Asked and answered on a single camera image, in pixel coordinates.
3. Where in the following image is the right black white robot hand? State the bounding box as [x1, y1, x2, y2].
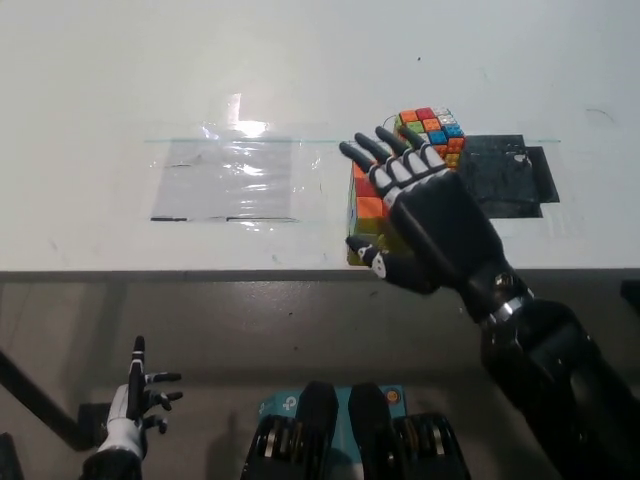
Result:
[338, 125, 535, 324]

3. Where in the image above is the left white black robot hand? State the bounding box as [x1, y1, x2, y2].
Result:
[96, 335, 184, 460]

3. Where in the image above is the small studded multicolour puzzle cube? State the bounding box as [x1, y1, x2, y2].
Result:
[397, 105, 468, 172]

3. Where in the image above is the large orange red puzzle cube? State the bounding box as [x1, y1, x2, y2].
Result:
[344, 158, 416, 270]

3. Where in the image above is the black teal robot body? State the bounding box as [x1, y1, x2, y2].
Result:
[242, 380, 471, 480]

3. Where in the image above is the black table foot plate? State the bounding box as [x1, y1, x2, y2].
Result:
[78, 402, 115, 445]

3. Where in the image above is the black slanted table leg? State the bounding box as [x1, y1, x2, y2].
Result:
[0, 348, 84, 454]

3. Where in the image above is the black flat corner object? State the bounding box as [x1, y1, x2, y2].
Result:
[0, 432, 24, 480]

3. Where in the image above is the clear plastic sheet over paper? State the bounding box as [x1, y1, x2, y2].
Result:
[143, 92, 326, 226]

